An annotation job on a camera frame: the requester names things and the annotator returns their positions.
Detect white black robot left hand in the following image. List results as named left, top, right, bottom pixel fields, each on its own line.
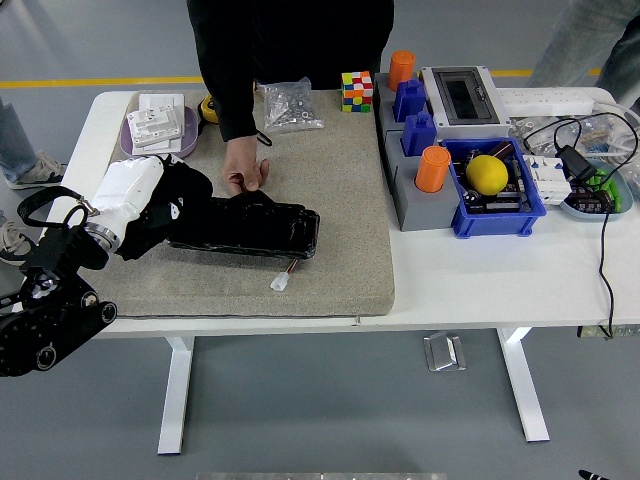
left=91, top=152, right=189, bottom=236

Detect person's right hand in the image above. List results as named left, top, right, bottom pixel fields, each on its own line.
left=221, top=135, right=271, bottom=196

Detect black panel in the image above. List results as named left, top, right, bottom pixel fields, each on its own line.
left=167, top=192, right=321, bottom=260

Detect purple oval tray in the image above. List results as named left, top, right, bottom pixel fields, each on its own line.
left=119, top=104, right=201, bottom=165

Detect yellow tape measure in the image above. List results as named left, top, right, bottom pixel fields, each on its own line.
left=196, top=94, right=220, bottom=125

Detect white socket module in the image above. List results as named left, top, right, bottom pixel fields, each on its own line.
left=125, top=105, right=182, bottom=149

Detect clear bag of screws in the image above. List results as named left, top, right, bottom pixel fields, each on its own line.
left=255, top=76, right=325, bottom=134

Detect grey-brown mat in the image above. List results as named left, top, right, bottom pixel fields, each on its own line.
left=82, top=89, right=396, bottom=320

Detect white table leg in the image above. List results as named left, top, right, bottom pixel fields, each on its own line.
left=496, top=327, right=551, bottom=444
left=157, top=335, right=196, bottom=456

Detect person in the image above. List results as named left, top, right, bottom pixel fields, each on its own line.
left=186, top=0, right=395, bottom=143
left=0, top=97, right=66, bottom=266
left=527, top=0, right=640, bottom=104

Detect colourful puzzle cube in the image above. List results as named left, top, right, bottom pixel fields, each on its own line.
left=341, top=70, right=375, bottom=114

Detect green patterned object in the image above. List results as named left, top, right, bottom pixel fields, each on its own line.
left=578, top=324, right=640, bottom=340

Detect blue plastic block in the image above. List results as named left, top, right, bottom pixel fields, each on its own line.
left=392, top=78, right=428, bottom=124
left=402, top=111, right=438, bottom=158

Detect orange plastic cylinder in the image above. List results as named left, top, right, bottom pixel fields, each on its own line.
left=387, top=49, right=417, bottom=92
left=414, top=145, right=453, bottom=193

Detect grey block holder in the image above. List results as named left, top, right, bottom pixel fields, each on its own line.
left=383, top=129, right=464, bottom=233

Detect metal floor plate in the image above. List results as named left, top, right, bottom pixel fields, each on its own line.
left=423, top=331, right=467, bottom=372

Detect grey electrical box with window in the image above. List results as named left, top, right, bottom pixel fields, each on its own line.
left=418, top=65, right=512, bottom=141

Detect yellow ball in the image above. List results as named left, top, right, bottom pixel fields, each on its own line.
left=465, top=154, right=510, bottom=196

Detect blue plastic bin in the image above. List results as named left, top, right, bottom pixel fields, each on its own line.
left=439, top=137, right=548, bottom=239

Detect light blue dish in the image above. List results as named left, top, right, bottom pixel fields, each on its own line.
left=558, top=162, right=634, bottom=223

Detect black circuit board pieces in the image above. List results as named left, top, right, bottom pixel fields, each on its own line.
left=457, top=147, right=534, bottom=216

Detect dark terminal blocks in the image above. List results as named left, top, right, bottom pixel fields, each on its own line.
left=569, top=184, right=614, bottom=214

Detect green plastic connectors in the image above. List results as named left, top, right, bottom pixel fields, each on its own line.
left=587, top=167, right=626, bottom=211

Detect clear bag of white rings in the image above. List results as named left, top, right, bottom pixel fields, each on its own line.
left=509, top=115, right=556, bottom=151

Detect white circuit breaker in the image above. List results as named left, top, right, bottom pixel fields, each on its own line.
left=522, top=153, right=572, bottom=206

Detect white power strip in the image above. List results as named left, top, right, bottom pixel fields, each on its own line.
left=494, top=88, right=596, bottom=117

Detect black power adapter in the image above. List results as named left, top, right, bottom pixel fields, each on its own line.
left=555, top=144, right=599, bottom=184

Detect clear bag of small parts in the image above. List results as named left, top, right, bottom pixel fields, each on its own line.
left=554, top=112, right=640, bottom=166

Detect white wall plate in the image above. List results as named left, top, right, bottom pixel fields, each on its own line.
left=130, top=137, right=184, bottom=157

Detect flat white switch plate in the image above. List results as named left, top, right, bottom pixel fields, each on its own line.
left=137, top=93, right=177, bottom=114

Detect white connector plug with wires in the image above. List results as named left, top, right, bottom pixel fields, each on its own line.
left=269, top=258, right=302, bottom=293

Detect black cable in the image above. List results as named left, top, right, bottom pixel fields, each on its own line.
left=522, top=112, right=640, bottom=341

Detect white power cord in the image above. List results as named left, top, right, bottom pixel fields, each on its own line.
left=592, top=97, right=640, bottom=151

